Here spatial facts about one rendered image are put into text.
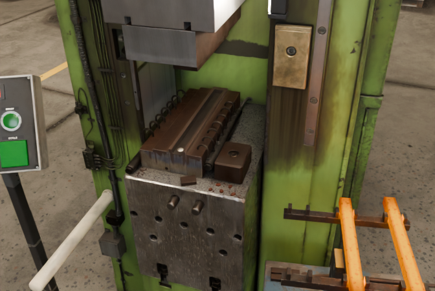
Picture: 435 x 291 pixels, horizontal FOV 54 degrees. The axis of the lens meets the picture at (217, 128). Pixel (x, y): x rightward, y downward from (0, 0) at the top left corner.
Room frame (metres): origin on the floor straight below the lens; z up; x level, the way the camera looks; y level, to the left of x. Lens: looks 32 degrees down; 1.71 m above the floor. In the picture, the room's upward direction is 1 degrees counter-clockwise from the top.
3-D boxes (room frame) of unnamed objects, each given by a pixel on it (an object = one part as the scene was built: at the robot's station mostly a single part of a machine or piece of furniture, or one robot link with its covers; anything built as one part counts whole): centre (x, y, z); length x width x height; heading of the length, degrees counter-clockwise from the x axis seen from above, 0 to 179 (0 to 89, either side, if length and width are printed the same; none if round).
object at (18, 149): (1.00, 0.59, 1.01); 0.07 x 0.05 x 0.07; 96
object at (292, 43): (1.04, -0.20, 1.27); 0.09 x 0.02 x 0.17; 71
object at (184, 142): (1.21, 0.05, 0.99); 0.42 x 0.05 x 0.01; 161
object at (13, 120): (1.05, 0.59, 1.09); 0.05 x 0.03 x 0.04; 71
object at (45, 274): (1.04, 0.50, 0.62); 0.44 x 0.05 x 0.05; 161
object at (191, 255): (1.21, 0.02, 0.69); 0.56 x 0.38 x 0.45; 161
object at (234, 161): (1.02, -0.05, 0.95); 0.12 x 0.08 x 0.06; 161
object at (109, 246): (1.24, 0.45, 0.36); 0.09 x 0.07 x 0.12; 71
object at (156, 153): (1.22, 0.08, 0.96); 0.42 x 0.20 x 0.09; 161
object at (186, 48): (1.22, 0.08, 1.32); 0.42 x 0.20 x 0.10; 161
